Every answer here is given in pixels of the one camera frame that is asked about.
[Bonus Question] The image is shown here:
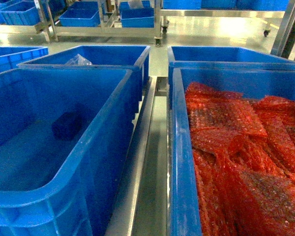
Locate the blue block part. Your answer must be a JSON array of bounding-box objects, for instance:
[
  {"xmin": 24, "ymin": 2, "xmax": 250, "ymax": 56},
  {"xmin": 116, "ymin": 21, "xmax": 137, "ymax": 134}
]
[{"xmin": 52, "ymin": 112, "xmax": 82, "ymax": 141}]

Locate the blue bin behind right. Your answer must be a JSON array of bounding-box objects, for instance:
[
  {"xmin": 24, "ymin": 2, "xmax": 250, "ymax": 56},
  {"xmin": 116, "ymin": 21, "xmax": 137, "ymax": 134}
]
[{"xmin": 168, "ymin": 46, "xmax": 295, "ymax": 105}]

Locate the clear plastic bag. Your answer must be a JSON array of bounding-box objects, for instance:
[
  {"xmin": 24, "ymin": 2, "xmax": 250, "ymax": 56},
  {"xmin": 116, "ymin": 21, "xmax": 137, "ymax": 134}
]
[{"xmin": 65, "ymin": 54, "xmax": 92, "ymax": 66}]

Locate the steel shelf rack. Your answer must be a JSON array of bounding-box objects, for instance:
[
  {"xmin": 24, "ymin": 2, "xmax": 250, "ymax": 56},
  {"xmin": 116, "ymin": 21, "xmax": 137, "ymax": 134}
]
[{"xmin": 106, "ymin": 0, "xmax": 295, "ymax": 236}]

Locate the blue bin behind left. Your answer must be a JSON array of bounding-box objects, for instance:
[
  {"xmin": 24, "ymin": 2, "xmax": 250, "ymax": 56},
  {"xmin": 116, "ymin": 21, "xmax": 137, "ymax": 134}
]
[{"xmin": 16, "ymin": 45, "xmax": 150, "ymax": 112}]

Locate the blue bin with red wrap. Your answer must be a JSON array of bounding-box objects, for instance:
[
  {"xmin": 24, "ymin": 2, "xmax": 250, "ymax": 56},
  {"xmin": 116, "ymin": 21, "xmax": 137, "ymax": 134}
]
[{"xmin": 169, "ymin": 68, "xmax": 295, "ymax": 236}]

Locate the red bubble wrap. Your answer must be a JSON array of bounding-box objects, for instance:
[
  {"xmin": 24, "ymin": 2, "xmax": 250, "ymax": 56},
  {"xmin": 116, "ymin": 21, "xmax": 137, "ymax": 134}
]
[{"xmin": 185, "ymin": 82, "xmax": 295, "ymax": 236}]

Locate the blue bin holding part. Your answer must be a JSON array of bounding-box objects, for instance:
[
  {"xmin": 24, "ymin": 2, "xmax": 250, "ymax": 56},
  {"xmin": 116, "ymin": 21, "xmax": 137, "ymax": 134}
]
[{"xmin": 0, "ymin": 69, "xmax": 137, "ymax": 236}]

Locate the far steel cart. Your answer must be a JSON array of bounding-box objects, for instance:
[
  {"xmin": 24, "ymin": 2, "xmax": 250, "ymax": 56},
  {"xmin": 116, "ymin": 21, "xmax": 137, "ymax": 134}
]
[{"xmin": 34, "ymin": 0, "xmax": 163, "ymax": 47}]

